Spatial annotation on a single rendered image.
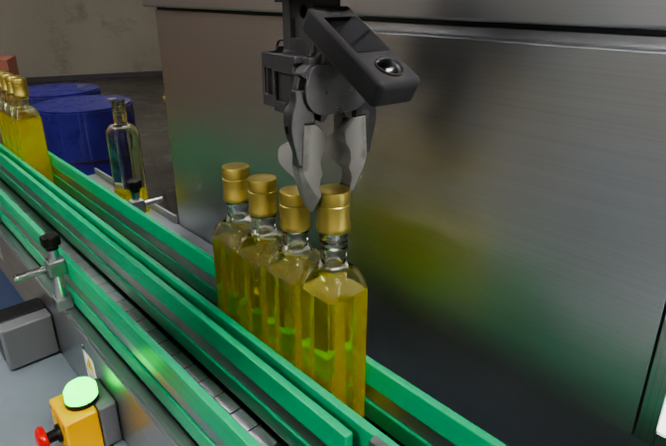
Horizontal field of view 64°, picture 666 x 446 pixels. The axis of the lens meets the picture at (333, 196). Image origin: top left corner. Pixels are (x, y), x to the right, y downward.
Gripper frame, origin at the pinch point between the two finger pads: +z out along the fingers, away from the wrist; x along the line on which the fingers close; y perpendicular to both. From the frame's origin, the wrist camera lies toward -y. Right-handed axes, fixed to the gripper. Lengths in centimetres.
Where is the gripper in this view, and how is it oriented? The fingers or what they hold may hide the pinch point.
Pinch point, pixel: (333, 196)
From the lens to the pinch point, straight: 54.0
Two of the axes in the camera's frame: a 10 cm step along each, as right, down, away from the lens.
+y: -5.9, -2.9, 7.5
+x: -8.1, 2.1, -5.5
